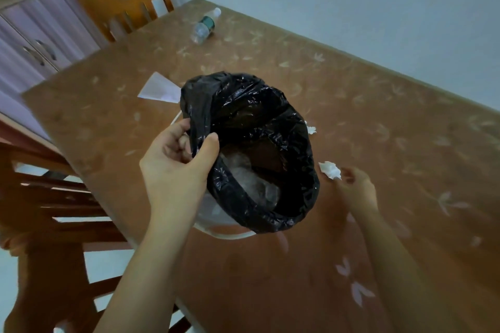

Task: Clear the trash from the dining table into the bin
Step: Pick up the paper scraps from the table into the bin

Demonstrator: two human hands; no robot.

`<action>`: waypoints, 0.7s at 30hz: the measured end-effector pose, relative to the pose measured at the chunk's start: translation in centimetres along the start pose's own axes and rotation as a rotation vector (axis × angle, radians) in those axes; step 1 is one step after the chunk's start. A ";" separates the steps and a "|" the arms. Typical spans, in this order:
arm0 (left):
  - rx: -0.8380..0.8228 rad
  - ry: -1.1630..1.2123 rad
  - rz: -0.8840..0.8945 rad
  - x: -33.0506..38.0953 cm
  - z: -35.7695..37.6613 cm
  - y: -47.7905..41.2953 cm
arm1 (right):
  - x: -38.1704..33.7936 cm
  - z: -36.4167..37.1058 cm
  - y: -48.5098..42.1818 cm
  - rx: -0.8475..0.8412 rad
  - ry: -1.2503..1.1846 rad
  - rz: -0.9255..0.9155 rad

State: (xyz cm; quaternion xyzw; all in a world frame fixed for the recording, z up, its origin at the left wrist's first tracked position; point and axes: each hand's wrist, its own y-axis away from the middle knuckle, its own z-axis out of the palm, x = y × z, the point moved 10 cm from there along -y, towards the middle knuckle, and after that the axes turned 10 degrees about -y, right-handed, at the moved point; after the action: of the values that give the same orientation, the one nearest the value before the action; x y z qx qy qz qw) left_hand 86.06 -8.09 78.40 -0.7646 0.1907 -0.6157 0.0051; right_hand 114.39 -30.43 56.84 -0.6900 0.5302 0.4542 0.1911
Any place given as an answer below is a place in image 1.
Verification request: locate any person's left hand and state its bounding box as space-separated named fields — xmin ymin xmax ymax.
xmin=139 ymin=118 xmax=221 ymax=228

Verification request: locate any person's right hand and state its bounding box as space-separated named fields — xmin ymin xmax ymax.
xmin=334 ymin=166 xmax=380 ymax=221

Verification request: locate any white paper sheet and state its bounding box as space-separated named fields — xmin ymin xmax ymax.
xmin=137 ymin=71 xmax=183 ymax=105

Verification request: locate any trash bin with black bag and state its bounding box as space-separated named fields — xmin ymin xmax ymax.
xmin=170 ymin=71 xmax=321 ymax=241

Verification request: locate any clear plastic water bottle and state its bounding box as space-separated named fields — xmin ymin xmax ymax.
xmin=190 ymin=7 xmax=222 ymax=45

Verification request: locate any person's right forearm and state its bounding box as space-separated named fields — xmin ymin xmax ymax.
xmin=349 ymin=208 xmax=469 ymax=333

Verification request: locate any person's left forearm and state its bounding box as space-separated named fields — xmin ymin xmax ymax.
xmin=93 ymin=223 xmax=196 ymax=333

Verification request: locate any brown floral table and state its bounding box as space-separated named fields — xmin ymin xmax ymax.
xmin=21 ymin=0 xmax=500 ymax=333

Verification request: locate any grey wooden cabinet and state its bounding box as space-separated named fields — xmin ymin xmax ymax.
xmin=0 ymin=0 xmax=140 ymax=142

